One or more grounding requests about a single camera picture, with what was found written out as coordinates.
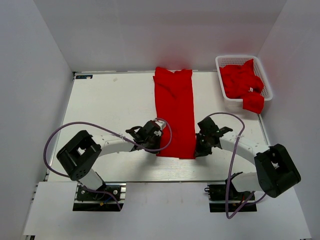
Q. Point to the blue table label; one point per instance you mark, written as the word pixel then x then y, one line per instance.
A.
pixel 84 77

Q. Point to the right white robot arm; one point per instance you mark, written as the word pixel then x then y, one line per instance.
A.
pixel 275 171

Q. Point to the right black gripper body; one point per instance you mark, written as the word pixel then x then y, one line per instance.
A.
pixel 203 146

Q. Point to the white plastic basket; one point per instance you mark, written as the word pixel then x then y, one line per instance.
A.
pixel 223 60

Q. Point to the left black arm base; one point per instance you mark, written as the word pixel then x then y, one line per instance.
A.
pixel 110 198

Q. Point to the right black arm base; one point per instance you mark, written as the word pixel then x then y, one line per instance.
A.
pixel 216 192

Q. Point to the red t shirt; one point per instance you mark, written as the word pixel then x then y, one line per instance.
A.
pixel 174 102

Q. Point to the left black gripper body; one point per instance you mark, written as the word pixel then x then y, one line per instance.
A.
pixel 153 143

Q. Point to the red t shirts in basket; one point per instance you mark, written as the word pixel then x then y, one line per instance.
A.
pixel 240 82

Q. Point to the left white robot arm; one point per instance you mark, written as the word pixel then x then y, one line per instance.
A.
pixel 78 155

